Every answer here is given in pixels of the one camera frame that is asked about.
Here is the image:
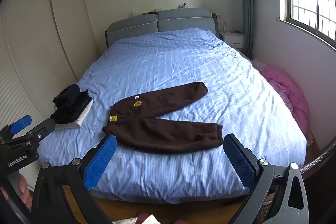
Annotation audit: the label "cream louvred wardrobe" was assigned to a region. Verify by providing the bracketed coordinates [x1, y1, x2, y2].
[0, 0, 100, 140]

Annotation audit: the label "grey padded headboard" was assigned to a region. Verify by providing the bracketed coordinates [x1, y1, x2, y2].
[105, 7, 219, 48]

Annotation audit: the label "bed with blue sheet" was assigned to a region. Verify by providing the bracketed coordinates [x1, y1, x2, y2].
[37, 28, 307, 205]

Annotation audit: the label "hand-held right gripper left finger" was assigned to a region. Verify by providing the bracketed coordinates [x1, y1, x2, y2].
[26, 133, 118, 224]

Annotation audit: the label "white nightstand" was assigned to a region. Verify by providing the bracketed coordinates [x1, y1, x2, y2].
[219, 30, 247, 50]

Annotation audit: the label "person's white clothing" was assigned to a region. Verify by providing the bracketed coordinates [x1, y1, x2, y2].
[113, 215, 158, 224]

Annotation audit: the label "black folded clothes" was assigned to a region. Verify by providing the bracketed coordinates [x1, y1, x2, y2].
[50, 90, 91, 125]

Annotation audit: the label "pink blanket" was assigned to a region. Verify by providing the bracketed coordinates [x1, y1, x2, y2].
[253, 60, 309, 139]

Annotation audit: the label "person's left hand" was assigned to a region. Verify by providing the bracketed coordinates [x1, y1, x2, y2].
[17, 177, 34, 209]

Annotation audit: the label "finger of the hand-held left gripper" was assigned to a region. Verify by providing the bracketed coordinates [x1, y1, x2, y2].
[0, 115, 32, 140]
[16, 118, 56, 147]

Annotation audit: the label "navy folded garment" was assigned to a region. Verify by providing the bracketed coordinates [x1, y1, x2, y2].
[52, 84, 80, 109]

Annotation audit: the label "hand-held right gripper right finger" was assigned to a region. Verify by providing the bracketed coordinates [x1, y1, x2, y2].
[223, 133, 310, 224]

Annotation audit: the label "white folded garment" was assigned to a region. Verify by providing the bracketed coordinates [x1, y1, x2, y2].
[55, 98, 94, 129]

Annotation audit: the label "brown knitted sweater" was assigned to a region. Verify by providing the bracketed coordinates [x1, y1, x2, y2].
[102, 82, 223, 153]

